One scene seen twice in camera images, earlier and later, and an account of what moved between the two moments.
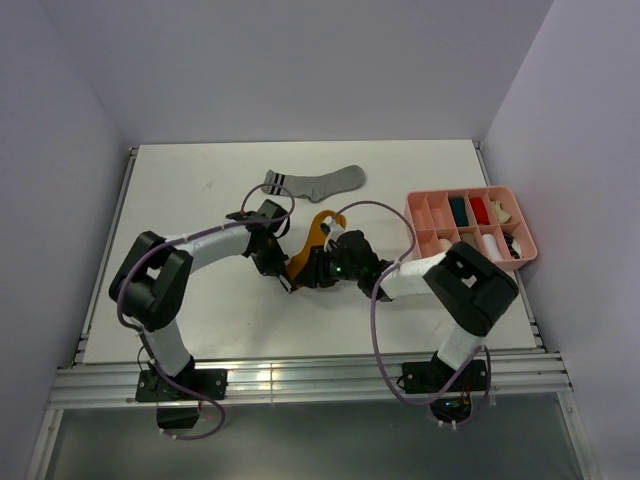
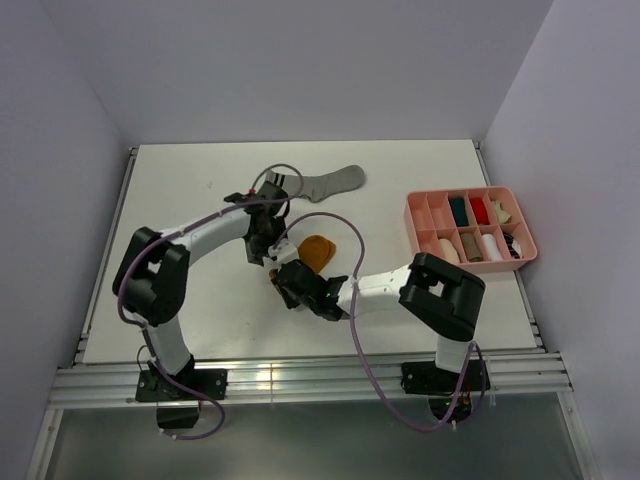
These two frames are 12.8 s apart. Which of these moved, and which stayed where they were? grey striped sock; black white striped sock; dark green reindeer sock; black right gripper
Moved: black right gripper
Stayed: dark green reindeer sock; black white striped sock; grey striped sock
